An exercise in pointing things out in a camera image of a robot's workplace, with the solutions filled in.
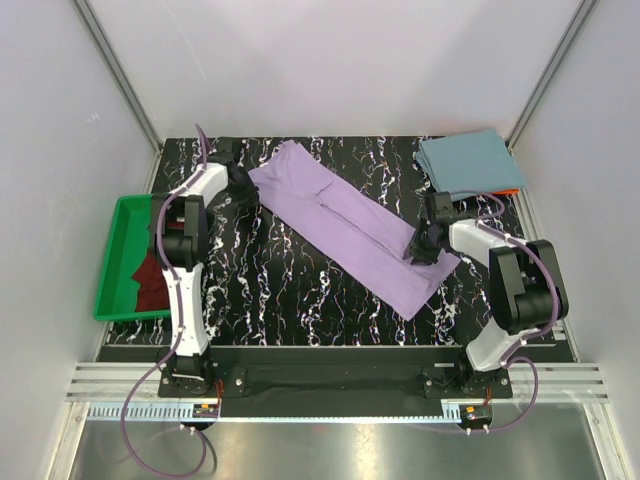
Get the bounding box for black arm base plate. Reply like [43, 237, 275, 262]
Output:
[159, 346, 512, 412]

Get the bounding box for dark red t shirt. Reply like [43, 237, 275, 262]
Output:
[131, 247, 170, 312]

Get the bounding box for folded blue-grey t shirt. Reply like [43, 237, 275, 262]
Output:
[416, 129, 526, 200]

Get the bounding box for purple cable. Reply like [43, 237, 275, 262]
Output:
[447, 189, 561, 434]
[118, 123, 219, 476]

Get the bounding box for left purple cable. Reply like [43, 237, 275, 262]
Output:
[118, 123, 219, 476]

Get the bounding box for right aluminium frame post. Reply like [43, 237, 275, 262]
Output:
[506, 0, 599, 151]

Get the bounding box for green plastic bin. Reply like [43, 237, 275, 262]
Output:
[94, 195, 170, 323]

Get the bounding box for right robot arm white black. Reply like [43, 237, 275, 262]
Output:
[404, 192, 569, 397]

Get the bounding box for left aluminium frame post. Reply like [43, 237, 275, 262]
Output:
[69, 0, 164, 156]

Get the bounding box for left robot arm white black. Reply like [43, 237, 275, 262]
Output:
[150, 138, 259, 396]

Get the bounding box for purple t shirt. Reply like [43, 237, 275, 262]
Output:
[249, 140, 459, 320]

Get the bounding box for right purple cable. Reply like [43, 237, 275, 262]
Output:
[447, 189, 561, 434]

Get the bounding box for aluminium frame post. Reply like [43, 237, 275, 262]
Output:
[69, 0, 164, 156]
[506, 0, 599, 151]

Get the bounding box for folded orange t shirt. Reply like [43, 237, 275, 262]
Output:
[491, 188, 520, 196]

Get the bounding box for white slotted cable duct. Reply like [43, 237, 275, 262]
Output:
[88, 399, 461, 424]

